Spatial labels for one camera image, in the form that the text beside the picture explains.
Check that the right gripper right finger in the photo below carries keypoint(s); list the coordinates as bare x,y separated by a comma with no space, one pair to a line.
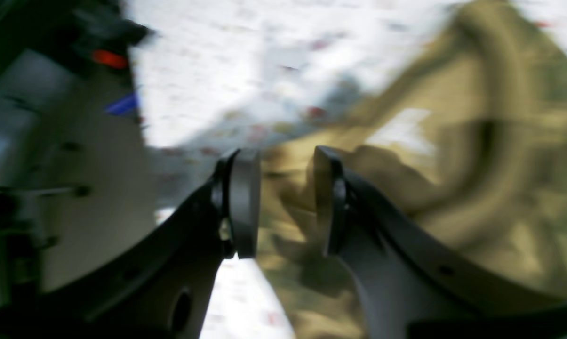
411,286

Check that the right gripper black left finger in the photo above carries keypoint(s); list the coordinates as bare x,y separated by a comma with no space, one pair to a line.
160,288

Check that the camouflage T-shirt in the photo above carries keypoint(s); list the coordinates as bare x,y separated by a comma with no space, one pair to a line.
470,143

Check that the terrazzo pattern table cloth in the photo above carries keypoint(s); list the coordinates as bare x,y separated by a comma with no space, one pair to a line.
225,73

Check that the red clamp right corner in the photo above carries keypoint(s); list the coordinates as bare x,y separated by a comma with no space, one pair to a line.
109,59

